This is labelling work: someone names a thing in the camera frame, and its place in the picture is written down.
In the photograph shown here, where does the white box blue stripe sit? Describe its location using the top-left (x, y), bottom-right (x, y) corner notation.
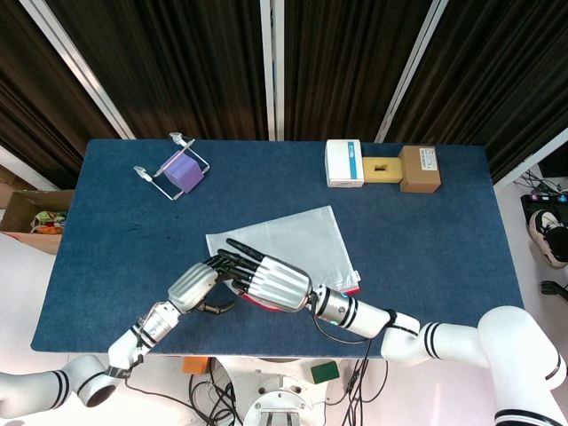
top-left (325, 139), bottom-right (366, 189)

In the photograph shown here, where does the green block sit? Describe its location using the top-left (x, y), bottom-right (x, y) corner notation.
top-left (310, 360), bottom-right (340, 384)

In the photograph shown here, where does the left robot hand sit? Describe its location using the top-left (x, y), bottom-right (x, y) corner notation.
top-left (167, 254), bottom-right (238, 315)

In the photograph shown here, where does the black and white sneaker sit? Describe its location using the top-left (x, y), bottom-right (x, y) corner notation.
top-left (526, 209), bottom-right (568, 269)

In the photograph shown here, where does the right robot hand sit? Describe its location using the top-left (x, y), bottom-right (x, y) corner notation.
top-left (217, 238), bottom-right (312, 313)

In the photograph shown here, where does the blue table mat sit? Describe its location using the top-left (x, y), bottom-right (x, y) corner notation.
top-left (30, 138), bottom-right (537, 361)

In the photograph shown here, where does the clear zip bag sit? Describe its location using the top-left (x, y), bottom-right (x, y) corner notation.
top-left (205, 204), bottom-right (362, 312)

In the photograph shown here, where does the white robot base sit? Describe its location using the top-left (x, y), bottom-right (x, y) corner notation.
top-left (212, 357), bottom-right (356, 426)

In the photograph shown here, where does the black cable bundle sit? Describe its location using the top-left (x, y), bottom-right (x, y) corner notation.
top-left (123, 354), bottom-right (387, 426)

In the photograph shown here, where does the purple cube block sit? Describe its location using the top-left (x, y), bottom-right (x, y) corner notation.
top-left (160, 154), bottom-right (205, 194)

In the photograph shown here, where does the purple block in wire rack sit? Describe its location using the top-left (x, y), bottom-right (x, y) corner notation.
top-left (133, 131), bottom-right (210, 202)

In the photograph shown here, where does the yellow sponge block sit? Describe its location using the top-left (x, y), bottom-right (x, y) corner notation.
top-left (362, 156), bottom-right (405, 184)

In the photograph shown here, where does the cardboard box with items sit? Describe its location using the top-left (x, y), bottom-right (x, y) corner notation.
top-left (0, 190), bottom-right (75, 256)

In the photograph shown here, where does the orange block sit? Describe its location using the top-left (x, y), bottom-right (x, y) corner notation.
top-left (183, 356), bottom-right (210, 375)

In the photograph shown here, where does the brown cardboard box with label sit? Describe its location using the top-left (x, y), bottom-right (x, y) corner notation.
top-left (398, 146), bottom-right (443, 194)

